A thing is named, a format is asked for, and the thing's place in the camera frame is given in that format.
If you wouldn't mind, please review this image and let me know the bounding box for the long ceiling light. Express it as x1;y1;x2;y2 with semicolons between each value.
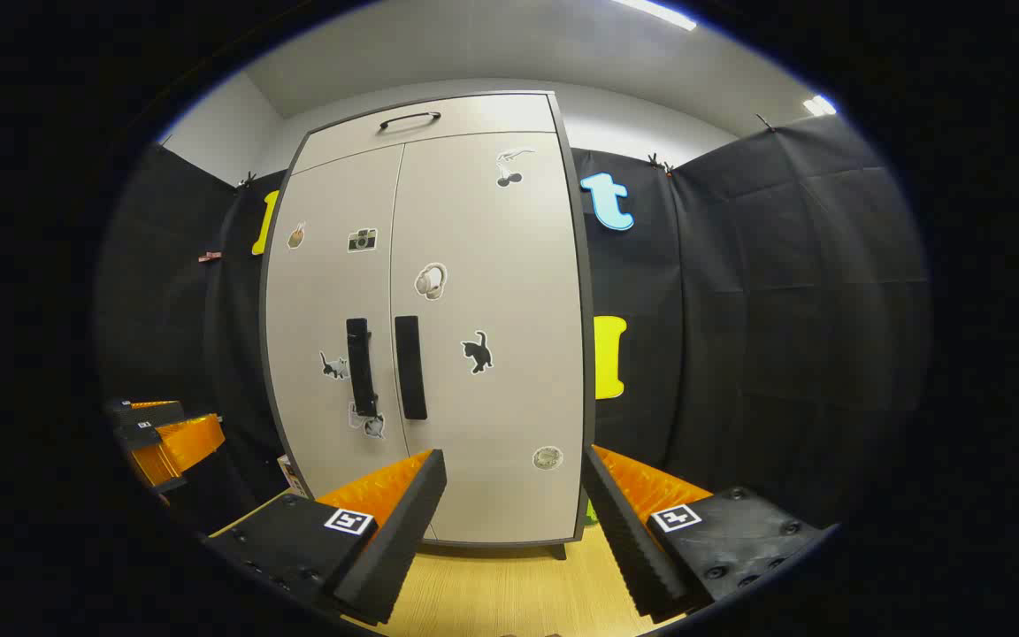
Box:
611;0;698;32

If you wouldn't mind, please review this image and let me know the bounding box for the beige cabinet flap panel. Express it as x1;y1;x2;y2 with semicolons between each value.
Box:
293;93;559;173

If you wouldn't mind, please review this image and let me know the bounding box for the beige cabinet door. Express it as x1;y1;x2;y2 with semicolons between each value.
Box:
390;133;586;545
264;144;404;501

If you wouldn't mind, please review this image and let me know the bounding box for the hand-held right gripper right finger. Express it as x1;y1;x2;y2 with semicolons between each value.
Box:
582;444;839;623

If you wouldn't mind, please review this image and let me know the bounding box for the grey double-door shoe cabinet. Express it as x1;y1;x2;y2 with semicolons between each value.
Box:
259;91;596;560

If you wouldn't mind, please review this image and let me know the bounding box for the black flap panel handle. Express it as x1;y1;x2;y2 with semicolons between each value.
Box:
377;111;442;132

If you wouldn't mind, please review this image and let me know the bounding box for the black door handle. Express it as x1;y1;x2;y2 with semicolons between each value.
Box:
395;315;429;420
346;318;379;418

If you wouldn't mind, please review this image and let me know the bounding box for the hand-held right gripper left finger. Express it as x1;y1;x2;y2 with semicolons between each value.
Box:
200;449;448;626

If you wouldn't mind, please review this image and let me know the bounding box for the black backdrop cloth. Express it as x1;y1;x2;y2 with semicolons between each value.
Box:
94;115;931;532

